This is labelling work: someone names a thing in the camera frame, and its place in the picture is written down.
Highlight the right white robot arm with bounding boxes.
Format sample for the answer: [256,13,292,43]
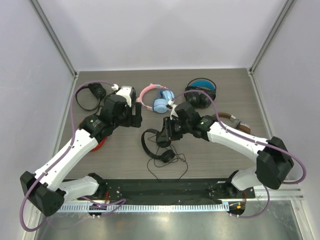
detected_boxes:
[156,102,294,198]

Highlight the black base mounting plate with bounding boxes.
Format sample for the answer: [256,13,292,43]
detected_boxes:
[61,177,256,205]

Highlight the red headphones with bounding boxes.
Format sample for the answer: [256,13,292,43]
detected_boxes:
[91,137,108,152]

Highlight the brown leather headphones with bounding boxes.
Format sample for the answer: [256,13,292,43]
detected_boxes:
[212,112,251,135]

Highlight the pink blue cat-ear headphones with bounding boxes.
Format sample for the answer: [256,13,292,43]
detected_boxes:
[136,83,175,114]

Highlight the black blue over-ear headphones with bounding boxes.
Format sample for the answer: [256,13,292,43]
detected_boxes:
[184,77,217,109]

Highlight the aluminium rail front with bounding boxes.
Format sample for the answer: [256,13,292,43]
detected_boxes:
[254,187,304,201]

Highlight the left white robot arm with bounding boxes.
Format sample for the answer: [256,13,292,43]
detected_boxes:
[20,94,142,217]

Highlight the slotted cable duct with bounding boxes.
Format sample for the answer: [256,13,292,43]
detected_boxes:
[57,202,230,214]

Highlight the black headphones far left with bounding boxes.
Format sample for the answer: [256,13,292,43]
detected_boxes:
[75,83,107,112]

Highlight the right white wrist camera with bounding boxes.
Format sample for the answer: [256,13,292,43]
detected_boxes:
[168,100,178,120]

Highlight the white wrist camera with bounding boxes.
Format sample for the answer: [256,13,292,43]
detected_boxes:
[168,100,178,120]
[111,84,137,107]

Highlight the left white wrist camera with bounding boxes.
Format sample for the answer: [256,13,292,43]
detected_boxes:
[111,84,137,107]

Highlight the black wired on-ear headphones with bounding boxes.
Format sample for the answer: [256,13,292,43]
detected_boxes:
[141,128,190,183]

